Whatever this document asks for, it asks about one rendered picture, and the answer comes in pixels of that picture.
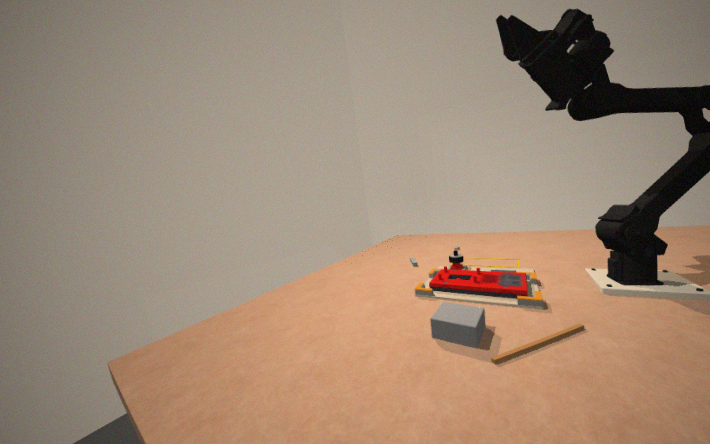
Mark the brown wooden stick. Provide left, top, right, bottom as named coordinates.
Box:
left=491, top=324, right=584, bottom=365

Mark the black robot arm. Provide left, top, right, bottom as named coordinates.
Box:
left=539, top=8, right=710, bottom=286

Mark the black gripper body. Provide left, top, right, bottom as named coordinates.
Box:
left=503, top=32, right=570, bottom=87

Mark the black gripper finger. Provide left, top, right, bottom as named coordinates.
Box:
left=506, top=15, right=557, bottom=63
left=496, top=15, right=515, bottom=54

